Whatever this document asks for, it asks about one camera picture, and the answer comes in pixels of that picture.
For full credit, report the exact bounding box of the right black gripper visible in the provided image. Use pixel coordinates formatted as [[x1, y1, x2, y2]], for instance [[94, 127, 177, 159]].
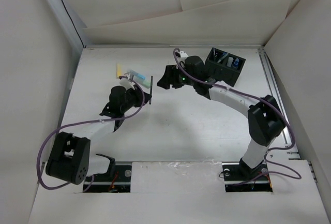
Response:
[[157, 64, 197, 90]]

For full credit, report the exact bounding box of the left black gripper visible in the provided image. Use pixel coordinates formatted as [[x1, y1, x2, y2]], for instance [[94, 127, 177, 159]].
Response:
[[121, 84, 151, 113]]

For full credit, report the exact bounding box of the black pen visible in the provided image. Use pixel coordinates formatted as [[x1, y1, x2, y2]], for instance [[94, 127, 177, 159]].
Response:
[[149, 76, 154, 104]]

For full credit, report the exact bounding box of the yellow highlighter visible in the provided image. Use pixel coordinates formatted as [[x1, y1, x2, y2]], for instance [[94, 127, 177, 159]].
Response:
[[116, 63, 123, 78]]

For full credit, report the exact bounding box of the orange blue-capped highlighter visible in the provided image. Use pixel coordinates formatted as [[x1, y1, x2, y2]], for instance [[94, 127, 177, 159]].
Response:
[[232, 58, 239, 70]]

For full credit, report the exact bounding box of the blue gel pen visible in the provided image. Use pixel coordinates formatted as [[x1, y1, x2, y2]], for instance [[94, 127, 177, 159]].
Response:
[[217, 53, 228, 63]]

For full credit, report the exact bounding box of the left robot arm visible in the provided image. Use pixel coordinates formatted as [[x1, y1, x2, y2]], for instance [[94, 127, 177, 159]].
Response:
[[37, 84, 151, 186]]

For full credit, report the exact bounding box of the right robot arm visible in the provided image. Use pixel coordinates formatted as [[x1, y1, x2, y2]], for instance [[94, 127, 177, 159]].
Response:
[[157, 56, 285, 180]]

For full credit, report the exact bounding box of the blue highlighter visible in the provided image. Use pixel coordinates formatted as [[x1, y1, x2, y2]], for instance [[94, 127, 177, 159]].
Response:
[[127, 69, 145, 80]]

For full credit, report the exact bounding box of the black two-compartment organizer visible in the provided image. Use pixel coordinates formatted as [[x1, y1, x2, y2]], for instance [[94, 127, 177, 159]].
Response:
[[205, 48, 246, 86]]

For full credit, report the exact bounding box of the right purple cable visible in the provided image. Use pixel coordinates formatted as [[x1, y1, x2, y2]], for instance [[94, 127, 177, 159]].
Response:
[[172, 48, 302, 185]]

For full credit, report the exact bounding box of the purple cable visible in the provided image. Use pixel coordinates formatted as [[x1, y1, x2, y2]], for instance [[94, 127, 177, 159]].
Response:
[[37, 78, 145, 191], [172, 48, 302, 185]]

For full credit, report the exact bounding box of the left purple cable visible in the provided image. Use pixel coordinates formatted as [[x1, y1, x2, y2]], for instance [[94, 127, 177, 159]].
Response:
[[37, 78, 145, 191]]

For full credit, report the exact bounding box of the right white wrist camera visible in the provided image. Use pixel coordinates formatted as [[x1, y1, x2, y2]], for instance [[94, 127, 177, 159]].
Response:
[[178, 51, 188, 59]]

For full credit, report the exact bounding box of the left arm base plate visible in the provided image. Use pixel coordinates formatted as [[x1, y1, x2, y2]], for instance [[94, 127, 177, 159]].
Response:
[[83, 162, 132, 193]]

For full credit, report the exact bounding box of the aluminium side rail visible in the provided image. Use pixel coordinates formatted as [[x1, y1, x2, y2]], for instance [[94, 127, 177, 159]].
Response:
[[258, 47, 282, 108]]

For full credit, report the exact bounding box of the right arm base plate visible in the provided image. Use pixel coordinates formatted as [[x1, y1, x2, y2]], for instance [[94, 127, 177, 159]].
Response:
[[219, 162, 273, 192]]

